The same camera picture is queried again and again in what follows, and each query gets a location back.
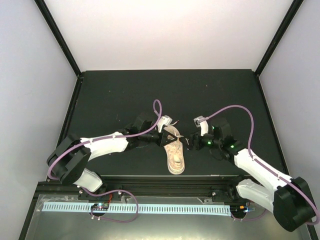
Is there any beige worn sneaker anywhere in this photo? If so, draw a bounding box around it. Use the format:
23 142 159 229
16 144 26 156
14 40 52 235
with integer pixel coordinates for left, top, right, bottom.
164 126 185 175

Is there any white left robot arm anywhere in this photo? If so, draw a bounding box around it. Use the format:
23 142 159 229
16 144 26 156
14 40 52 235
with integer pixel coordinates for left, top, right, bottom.
47 113 185 200

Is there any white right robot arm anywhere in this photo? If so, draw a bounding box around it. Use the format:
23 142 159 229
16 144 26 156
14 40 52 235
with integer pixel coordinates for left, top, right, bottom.
186 116 319 232

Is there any small right circuit board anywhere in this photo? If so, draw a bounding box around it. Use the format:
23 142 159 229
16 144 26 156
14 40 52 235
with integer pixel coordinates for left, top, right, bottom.
235 205 256 213

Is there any small circuit board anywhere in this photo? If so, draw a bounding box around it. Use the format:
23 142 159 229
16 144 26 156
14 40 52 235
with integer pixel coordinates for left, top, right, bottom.
235 205 256 213
90 203 109 211

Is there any small left circuit board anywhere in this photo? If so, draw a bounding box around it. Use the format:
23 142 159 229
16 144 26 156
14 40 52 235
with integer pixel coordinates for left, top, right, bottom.
90 203 109 211

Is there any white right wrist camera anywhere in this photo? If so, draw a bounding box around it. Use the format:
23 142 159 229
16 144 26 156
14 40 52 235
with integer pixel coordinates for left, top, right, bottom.
193 115 209 137

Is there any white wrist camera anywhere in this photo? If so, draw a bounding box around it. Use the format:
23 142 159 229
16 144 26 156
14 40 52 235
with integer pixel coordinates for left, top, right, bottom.
157 115 173 133
193 115 209 137

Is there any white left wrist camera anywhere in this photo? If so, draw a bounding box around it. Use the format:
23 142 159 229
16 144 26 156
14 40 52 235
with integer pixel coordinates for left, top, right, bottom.
157 115 173 133

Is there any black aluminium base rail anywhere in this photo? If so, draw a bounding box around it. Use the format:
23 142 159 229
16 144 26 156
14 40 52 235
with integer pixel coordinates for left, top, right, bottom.
77 174 251 201

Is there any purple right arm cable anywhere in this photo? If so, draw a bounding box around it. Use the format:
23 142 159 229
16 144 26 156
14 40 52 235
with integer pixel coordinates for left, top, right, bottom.
204 104 320 225

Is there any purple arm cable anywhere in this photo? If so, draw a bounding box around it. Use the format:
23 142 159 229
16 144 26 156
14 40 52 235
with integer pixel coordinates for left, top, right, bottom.
204 104 320 225
46 99 163 181

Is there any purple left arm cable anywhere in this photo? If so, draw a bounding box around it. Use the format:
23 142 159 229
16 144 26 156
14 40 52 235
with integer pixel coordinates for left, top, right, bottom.
46 99 163 181

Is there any white slotted cable duct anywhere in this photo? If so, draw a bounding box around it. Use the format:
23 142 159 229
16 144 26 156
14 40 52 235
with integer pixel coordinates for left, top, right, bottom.
41 202 231 217

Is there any black right floor frame rail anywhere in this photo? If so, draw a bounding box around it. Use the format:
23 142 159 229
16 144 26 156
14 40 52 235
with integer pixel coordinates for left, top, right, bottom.
254 73 289 174

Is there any black floor frame rail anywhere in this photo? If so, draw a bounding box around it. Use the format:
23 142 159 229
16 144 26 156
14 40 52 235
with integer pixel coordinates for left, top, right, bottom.
254 73 289 174
56 72 84 147

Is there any black left floor frame rail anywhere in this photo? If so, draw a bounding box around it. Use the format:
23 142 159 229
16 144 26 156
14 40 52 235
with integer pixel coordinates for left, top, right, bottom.
56 72 84 147

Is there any black right corner frame post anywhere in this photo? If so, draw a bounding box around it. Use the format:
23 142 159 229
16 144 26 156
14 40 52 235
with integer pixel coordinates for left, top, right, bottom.
254 0 304 77

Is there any black corner frame post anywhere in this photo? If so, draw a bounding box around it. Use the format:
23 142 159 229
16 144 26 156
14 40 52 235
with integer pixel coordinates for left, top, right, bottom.
34 0 82 77
254 0 304 77

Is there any black left corner frame post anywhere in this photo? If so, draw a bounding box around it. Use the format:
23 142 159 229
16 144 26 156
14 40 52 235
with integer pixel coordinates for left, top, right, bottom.
34 0 82 77

